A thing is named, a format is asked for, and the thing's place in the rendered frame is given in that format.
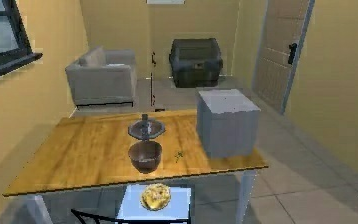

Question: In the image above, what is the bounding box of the dark grey plate with candle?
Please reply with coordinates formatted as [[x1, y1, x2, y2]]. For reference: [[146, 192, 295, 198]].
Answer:
[[127, 113, 166, 141]]

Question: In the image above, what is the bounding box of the black thin floor lamp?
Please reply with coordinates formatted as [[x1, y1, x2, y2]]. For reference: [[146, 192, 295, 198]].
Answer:
[[149, 51, 166, 113]]

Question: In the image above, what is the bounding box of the grey box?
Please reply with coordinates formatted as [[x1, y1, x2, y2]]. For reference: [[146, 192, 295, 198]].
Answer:
[[195, 88, 262, 160]]

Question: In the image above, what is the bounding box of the black chest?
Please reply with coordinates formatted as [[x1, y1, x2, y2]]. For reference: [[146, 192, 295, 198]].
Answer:
[[168, 37, 224, 89]]

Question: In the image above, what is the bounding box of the dark brown bowl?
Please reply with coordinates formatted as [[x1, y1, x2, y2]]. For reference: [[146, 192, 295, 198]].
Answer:
[[127, 140, 164, 174]]

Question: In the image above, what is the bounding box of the grey armchair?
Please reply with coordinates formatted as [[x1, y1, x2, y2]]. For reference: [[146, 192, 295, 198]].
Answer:
[[64, 45, 138, 109]]

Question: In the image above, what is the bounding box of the yellow round bread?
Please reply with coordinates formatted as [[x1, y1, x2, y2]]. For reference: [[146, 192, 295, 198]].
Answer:
[[140, 183, 172, 212]]

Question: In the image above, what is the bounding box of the pale blue seat chair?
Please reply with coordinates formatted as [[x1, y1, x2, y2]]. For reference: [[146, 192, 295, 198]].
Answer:
[[70, 184, 192, 224]]

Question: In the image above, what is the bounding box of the wooden top table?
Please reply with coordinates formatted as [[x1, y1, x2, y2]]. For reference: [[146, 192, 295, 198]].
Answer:
[[2, 109, 269, 224]]

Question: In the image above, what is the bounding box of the brown room door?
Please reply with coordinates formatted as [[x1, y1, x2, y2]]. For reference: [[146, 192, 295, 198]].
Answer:
[[251, 0, 316, 115]]

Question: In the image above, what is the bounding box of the black framed window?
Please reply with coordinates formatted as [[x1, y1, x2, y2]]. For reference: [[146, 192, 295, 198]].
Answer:
[[0, 0, 44, 83]]

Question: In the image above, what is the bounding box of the white framed wall picture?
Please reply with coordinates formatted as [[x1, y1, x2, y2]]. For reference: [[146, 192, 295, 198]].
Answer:
[[146, 0, 186, 5]]

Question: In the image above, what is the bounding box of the black door handle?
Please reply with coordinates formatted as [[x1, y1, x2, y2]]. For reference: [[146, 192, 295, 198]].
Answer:
[[287, 42, 298, 66]]

